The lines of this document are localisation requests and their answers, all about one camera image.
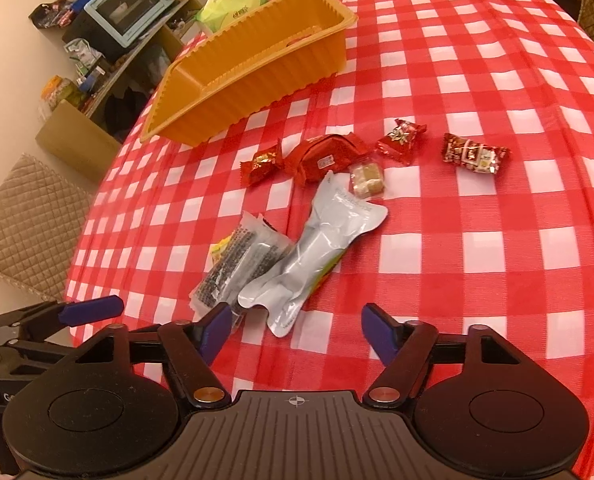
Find red checked tablecloth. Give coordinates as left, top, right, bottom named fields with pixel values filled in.
left=64, top=0, right=594, bottom=480

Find light blue toaster oven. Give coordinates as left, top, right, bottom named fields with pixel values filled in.
left=83, top=0, right=175, bottom=47

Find clear snack jar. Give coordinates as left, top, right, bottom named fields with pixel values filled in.
left=40, top=75, right=85, bottom=113

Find yellow green candy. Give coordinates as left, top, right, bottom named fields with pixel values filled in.
left=211, top=235, right=235, bottom=263

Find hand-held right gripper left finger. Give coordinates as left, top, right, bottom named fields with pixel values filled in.
left=74, top=302, right=234, bottom=408

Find small red gold candy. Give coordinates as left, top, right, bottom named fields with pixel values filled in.
left=240, top=140, right=284, bottom=187

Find silver foil snack packet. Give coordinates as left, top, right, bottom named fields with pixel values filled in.
left=237, top=170, right=390, bottom=338

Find black appliance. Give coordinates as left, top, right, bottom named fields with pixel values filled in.
left=62, top=10, right=128, bottom=63

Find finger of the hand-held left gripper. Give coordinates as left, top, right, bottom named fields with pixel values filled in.
left=0, top=295, right=125, bottom=341

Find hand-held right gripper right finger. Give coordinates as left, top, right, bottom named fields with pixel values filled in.
left=361, top=302, right=522, bottom=408

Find wooden shelf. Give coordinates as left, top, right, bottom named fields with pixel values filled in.
left=62, top=0, right=203, bottom=146

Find clear beige candy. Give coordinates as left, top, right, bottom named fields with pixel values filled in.
left=348, top=160, right=388, bottom=198

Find green tissue pack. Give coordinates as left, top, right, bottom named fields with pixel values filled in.
left=195, top=0, right=269, bottom=36

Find large red snack packet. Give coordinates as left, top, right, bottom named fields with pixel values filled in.
left=283, top=132, right=373, bottom=188

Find red black snack bag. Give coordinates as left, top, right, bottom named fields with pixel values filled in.
left=28, top=0, right=78, bottom=31

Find cardboard box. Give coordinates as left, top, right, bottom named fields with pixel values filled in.
left=34, top=99, right=123, bottom=186

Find black clear snack packet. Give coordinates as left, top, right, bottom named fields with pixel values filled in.
left=187, top=210, right=295, bottom=333

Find red white candy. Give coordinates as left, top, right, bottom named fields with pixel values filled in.
left=441, top=132, right=512, bottom=175

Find yellow plastic tray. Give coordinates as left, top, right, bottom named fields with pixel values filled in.
left=140, top=0, right=359, bottom=148

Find quilted beige chair cushion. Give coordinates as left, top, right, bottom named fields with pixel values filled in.
left=0, top=152, right=95, bottom=303

